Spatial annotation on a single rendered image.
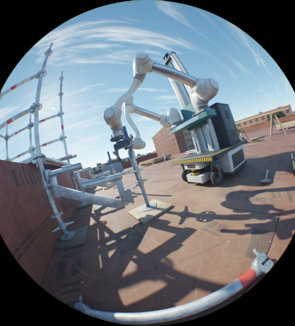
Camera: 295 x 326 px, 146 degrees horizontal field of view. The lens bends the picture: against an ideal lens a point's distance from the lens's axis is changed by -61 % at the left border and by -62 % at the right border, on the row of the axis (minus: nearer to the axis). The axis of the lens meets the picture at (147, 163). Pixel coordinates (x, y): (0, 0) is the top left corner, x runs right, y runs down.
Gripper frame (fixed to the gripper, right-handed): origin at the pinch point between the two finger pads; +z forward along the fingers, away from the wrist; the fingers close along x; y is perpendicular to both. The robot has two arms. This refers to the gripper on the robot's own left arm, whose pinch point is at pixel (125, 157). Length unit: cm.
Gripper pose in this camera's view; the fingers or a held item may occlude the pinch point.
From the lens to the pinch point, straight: 91.7
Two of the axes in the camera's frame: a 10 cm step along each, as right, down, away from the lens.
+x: -8.5, 2.3, 4.8
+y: 4.5, -1.8, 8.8
